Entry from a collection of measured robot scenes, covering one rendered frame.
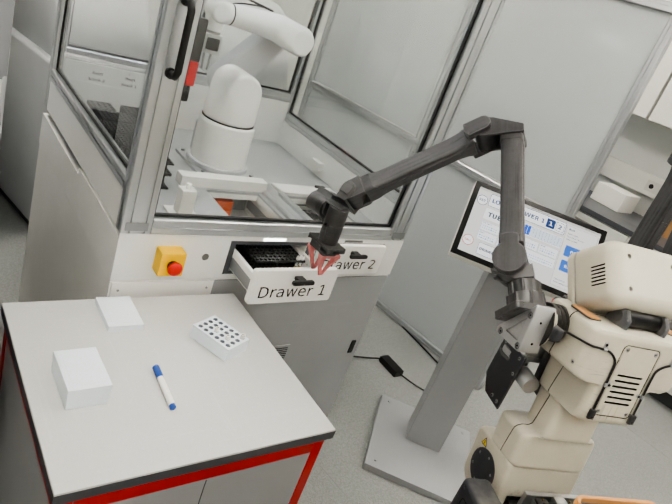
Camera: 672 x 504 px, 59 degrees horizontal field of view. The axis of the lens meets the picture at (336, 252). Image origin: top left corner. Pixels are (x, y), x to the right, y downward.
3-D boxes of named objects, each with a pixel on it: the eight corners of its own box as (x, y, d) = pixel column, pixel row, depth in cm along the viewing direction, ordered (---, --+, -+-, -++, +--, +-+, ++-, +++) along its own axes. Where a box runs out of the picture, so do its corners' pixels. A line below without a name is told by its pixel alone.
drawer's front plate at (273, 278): (328, 300, 182) (339, 269, 178) (246, 304, 164) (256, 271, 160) (325, 296, 184) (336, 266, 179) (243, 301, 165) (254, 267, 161)
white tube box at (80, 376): (108, 403, 123) (113, 384, 121) (64, 411, 118) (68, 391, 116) (91, 365, 132) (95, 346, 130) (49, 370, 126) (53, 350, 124)
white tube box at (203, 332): (245, 350, 155) (249, 339, 154) (224, 362, 148) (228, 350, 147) (211, 326, 160) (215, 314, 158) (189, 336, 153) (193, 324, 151)
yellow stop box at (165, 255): (182, 277, 162) (188, 255, 159) (157, 278, 157) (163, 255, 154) (176, 267, 165) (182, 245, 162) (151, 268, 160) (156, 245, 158)
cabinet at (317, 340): (324, 433, 251) (392, 275, 220) (67, 494, 187) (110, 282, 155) (231, 305, 316) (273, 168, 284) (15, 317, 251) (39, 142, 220)
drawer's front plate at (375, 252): (376, 273, 212) (387, 246, 207) (311, 274, 194) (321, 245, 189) (373, 270, 213) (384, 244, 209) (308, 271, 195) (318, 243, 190)
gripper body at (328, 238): (324, 238, 170) (332, 215, 167) (344, 256, 163) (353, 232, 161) (306, 237, 166) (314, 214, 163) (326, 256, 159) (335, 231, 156)
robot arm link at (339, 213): (341, 209, 156) (354, 208, 160) (323, 197, 160) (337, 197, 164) (332, 232, 159) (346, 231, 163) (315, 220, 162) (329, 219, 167)
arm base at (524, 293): (518, 306, 124) (563, 315, 128) (514, 271, 128) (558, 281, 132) (492, 319, 132) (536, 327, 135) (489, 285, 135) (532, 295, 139)
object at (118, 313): (143, 329, 149) (144, 324, 148) (107, 332, 143) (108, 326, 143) (128, 301, 157) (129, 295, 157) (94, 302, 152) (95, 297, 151)
